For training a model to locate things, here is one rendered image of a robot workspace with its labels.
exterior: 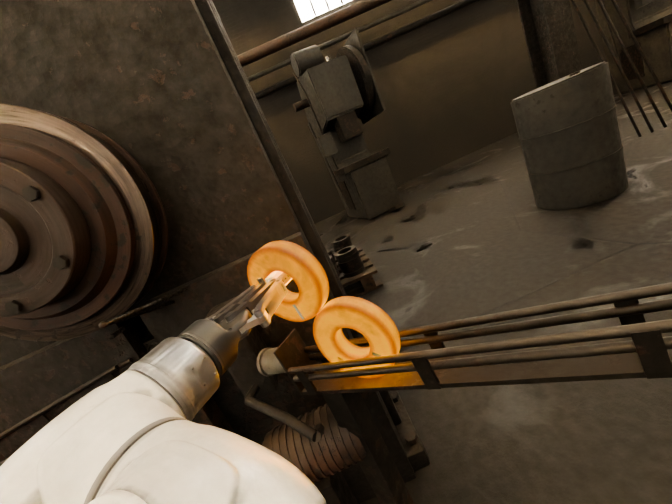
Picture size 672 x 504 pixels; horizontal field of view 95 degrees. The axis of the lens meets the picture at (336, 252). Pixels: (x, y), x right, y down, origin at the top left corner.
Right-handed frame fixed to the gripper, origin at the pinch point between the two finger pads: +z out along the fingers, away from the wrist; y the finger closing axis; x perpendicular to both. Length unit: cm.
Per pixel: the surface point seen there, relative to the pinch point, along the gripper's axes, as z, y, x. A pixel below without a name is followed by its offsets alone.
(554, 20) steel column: 394, 94, 31
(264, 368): -3.4, -15.0, -18.5
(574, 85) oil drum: 231, 77, -16
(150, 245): -1.7, -27.7, 14.1
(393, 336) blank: -1.3, 16.1, -14.0
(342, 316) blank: -2.0, 9.3, -8.8
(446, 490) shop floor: 16, 0, -87
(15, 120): -5, -35, 44
